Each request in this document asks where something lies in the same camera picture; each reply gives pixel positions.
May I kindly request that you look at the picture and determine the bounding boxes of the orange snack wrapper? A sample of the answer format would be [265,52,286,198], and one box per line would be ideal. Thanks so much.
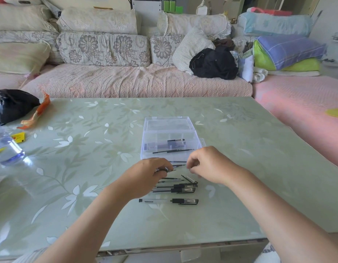
[17,92,51,130]

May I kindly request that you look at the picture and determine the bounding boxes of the person's right hand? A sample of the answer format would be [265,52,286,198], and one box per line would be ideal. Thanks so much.
[186,146,251,187]

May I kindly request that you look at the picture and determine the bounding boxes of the person's left forearm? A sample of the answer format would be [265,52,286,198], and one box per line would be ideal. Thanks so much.
[35,183,135,263]

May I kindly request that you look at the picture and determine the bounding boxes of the white towel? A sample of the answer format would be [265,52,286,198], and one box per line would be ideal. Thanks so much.
[252,67,269,84]

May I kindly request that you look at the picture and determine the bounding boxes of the light blue bolster pillow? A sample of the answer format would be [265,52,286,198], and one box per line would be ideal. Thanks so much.
[237,12,313,37]

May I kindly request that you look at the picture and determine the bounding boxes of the floral sofa back cushion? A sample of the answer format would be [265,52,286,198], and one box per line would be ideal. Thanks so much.
[57,31,151,67]
[150,34,186,66]
[232,36,257,53]
[0,30,63,65]

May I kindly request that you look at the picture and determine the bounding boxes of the white device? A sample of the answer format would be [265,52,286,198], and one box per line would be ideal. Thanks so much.
[2,0,42,5]

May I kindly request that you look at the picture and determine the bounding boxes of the clear water bottle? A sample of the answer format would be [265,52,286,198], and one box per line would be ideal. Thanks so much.
[0,119,25,165]

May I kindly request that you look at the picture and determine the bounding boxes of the pink quilted sofa seat cover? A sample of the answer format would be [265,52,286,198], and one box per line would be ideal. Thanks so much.
[21,64,254,98]

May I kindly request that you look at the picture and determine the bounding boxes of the white and blue cloth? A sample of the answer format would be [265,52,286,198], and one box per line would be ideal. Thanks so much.
[232,51,254,83]

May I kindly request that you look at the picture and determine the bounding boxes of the salmon pink sofa seat cover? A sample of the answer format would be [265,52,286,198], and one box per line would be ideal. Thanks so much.
[252,75,338,172]

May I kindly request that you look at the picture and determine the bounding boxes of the black pen cap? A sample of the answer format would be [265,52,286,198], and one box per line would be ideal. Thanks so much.
[181,175,198,186]

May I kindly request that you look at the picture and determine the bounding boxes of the white textured pillow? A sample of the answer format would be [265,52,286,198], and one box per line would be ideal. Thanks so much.
[172,26,216,76]

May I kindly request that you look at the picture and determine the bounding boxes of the black plastic bag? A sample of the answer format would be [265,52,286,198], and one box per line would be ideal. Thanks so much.
[0,89,41,126]

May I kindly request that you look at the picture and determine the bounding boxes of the white cabinet with black frame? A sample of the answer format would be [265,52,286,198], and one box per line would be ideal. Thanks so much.
[130,0,163,28]

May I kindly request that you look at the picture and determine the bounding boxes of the yellow tag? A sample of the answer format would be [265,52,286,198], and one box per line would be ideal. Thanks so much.
[11,131,26,144]

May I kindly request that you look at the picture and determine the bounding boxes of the cream sofa bolster cushion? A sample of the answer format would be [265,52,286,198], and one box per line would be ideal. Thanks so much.
[0,4,59,33]
[157,12,232,39]
[57,7,139,35]

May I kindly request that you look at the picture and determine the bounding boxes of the clear plastic storage box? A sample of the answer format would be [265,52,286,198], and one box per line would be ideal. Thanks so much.
[140,116,206,167]

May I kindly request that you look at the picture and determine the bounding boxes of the pale pink sofa seat cover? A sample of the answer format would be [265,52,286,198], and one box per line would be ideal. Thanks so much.
[0,72,31,90]

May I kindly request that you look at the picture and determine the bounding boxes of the pile of black gel pens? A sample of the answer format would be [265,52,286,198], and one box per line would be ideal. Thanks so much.
[152,183,198,194]

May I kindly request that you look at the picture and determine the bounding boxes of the person's right forearm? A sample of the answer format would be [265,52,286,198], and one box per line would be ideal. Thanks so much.
[230,169,338,263]

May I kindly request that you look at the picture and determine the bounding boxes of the pale yellow pillow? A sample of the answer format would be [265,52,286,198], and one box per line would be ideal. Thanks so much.
[0,41,51,75]

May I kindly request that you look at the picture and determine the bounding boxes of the person's left hand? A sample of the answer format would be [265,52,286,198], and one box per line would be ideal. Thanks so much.
[114,157,174,200]

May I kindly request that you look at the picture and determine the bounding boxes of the brown garment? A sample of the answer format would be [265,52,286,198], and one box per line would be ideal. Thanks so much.
[212,38,236,51]

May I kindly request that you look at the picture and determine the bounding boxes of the grey table frame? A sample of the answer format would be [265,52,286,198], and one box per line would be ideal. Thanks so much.
[96,238,269,263]

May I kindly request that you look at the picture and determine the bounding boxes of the white tissue pack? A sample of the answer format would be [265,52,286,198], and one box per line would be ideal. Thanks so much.
[196,0,208,15]

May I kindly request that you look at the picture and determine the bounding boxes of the black clothing bundle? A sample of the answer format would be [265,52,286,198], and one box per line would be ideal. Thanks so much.
[189,47,239,80]

